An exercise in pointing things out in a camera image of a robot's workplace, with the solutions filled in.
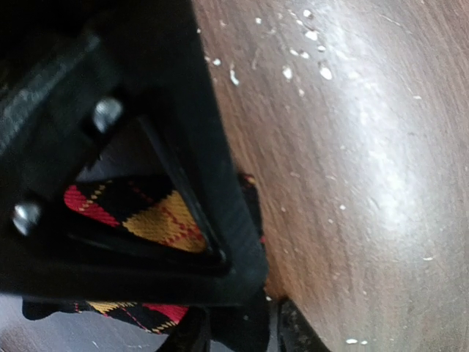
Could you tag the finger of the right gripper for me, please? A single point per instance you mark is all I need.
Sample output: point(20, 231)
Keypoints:
point(116, 176)

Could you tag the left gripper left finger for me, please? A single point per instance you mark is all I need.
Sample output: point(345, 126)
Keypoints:
point(192, 334)

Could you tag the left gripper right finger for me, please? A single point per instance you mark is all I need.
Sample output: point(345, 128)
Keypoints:
point(294, 332)

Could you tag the black argyle sock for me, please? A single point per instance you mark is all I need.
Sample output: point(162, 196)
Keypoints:
point(151, 208)

